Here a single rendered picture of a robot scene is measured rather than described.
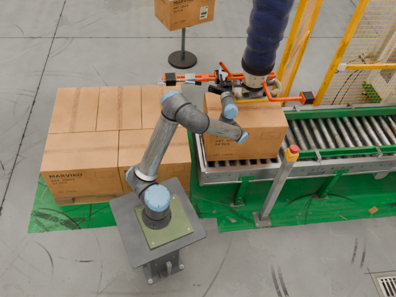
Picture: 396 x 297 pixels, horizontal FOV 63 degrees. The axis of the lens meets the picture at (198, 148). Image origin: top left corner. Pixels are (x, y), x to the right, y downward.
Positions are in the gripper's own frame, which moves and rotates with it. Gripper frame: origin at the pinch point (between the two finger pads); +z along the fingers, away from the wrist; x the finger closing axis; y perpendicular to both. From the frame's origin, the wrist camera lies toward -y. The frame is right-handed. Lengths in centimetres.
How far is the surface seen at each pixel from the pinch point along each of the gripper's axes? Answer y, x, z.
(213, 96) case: 2.8, -31.8, 14.5
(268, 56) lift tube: 28.6, 22.8, -9.8
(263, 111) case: 39, -32, -5
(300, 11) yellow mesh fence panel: 67, 26, 40
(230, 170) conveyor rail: 12, -67, -33
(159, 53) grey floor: -30, -127, 213
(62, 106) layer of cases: -129, -72, 56
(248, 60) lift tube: 17.6, 16.8, -5.3
